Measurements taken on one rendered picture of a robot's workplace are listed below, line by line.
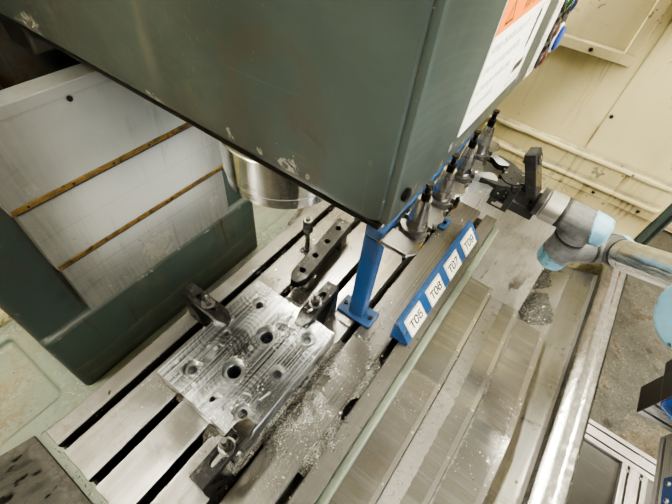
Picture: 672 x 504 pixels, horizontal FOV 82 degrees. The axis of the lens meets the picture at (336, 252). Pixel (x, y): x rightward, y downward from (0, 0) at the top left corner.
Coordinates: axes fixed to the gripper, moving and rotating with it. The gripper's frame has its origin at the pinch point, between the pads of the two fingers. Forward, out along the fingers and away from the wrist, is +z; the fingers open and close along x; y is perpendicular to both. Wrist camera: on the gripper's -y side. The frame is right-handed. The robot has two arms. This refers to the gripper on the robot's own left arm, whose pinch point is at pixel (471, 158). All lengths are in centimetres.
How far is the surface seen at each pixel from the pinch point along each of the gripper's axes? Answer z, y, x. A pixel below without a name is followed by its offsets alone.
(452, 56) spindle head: -7, -48, -65
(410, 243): -2.3, -2.5, -37.6
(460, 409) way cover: -31, 42, -38
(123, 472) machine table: 19, 30, -96
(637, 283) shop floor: -101, 116, 137
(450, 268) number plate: -9.7, 25.0, -12.9
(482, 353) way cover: -30, 44, -18
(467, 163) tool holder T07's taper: -1.6, -6.7, -12.5
